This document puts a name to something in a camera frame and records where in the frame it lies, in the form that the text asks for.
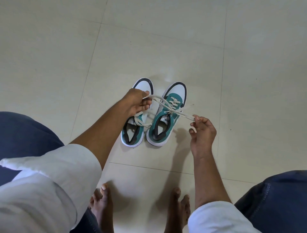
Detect person's foot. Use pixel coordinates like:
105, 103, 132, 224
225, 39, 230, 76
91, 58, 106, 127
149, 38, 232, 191
164, 187, 191, 233
89, 184, 114, 233

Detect teal white sneaker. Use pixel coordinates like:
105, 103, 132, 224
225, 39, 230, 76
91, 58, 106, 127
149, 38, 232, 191
121, 78, 154, 147
146, 82, 187, 147

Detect person's left hand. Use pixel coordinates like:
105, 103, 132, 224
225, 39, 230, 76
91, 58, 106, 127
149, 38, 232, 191
121, 88, 153, 118

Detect white shirt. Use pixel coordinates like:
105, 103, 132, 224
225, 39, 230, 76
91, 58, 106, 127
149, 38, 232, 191
0, 144, 262, 233

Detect person's right forearm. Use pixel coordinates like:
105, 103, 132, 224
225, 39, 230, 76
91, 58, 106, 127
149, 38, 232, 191
193, 154, 232, 210

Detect person's left forearm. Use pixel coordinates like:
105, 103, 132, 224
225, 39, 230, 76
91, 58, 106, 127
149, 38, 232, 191
70, 96, 130, 171

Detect blue jeans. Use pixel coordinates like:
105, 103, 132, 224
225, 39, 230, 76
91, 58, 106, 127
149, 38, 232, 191
0, 112, 307, 233

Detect short white shoelace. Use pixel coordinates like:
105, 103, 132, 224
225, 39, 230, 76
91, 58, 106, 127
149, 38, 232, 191
133, 112, 154, 128

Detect person's left foot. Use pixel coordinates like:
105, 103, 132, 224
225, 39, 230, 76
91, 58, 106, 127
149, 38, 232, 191
89, 184, 114, 233

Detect long white shoelace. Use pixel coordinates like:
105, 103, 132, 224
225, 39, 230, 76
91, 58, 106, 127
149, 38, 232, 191
145, 95, 196, 122

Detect person's right hand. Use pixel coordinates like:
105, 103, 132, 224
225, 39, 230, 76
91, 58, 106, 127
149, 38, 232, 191
189, 115, 217, 159

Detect person's right foot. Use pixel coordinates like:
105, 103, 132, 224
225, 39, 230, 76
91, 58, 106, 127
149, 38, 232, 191
164, 187, 191, 233

